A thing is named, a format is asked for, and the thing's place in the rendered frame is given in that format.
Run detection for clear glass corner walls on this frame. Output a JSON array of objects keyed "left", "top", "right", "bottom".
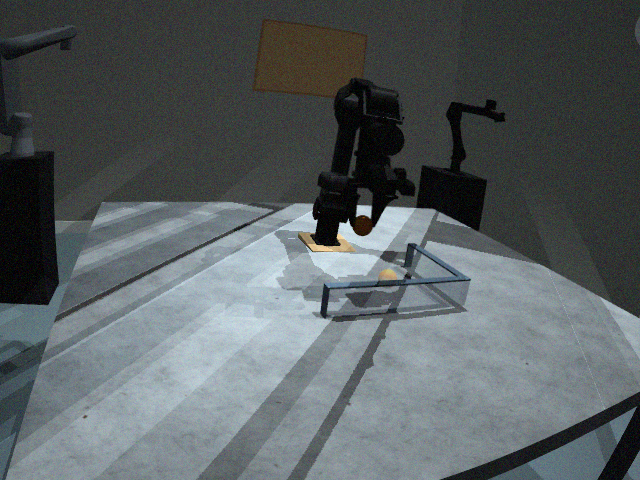
[{"left": 326, "top": 246, "right": 471, "bottom": 318}]

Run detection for dark brown ball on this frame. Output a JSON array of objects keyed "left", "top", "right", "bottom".
[{"left": 353, "top": 215, "right": 373, "bottom": 236}]

